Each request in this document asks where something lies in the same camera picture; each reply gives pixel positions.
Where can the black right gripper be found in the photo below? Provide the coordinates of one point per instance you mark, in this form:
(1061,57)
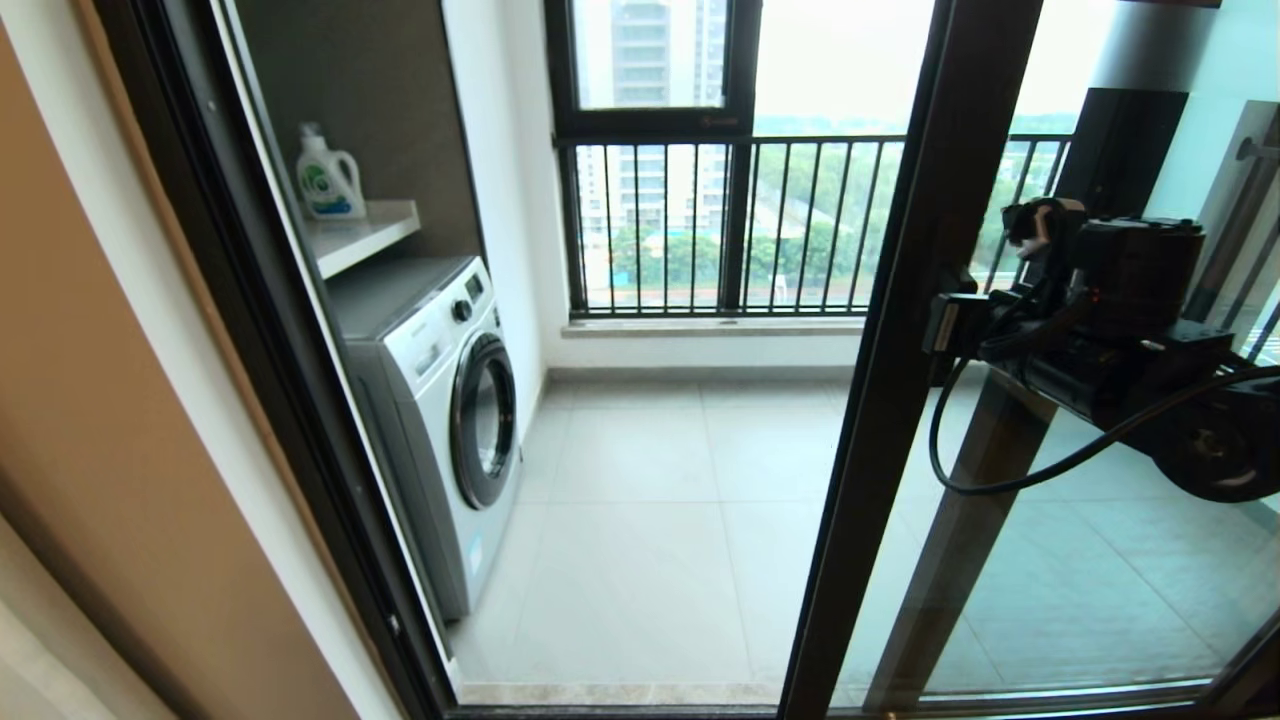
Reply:
(1100,365)

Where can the dark framed sliding glass door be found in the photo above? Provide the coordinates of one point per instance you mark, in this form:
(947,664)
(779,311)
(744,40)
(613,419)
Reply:
(930,200)

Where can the dark framed glass door panel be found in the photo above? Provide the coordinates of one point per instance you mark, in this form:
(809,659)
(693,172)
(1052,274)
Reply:
(960,560)

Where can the black metal balcony railing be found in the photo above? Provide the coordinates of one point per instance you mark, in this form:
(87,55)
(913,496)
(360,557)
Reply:
(1255,290)
(800,140)

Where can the grey stone window sill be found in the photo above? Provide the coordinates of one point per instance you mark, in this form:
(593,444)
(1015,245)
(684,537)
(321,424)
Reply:
(700,327)

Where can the white front-load washing machine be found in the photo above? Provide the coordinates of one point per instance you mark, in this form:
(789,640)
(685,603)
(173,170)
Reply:
(440,400)

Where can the white shelf board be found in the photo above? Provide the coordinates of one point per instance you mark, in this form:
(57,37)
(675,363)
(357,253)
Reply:
(360,238)

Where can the brown cabinet back panel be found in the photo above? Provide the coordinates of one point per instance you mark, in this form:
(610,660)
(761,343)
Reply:
(380,100)

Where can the white detergent bottle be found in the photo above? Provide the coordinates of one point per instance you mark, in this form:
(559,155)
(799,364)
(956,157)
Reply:
(328,183)

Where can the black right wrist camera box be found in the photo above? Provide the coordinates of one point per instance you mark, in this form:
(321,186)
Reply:
(1130,260)

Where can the black window frame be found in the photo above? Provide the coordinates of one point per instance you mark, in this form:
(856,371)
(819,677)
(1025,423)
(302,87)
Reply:
(650,122)

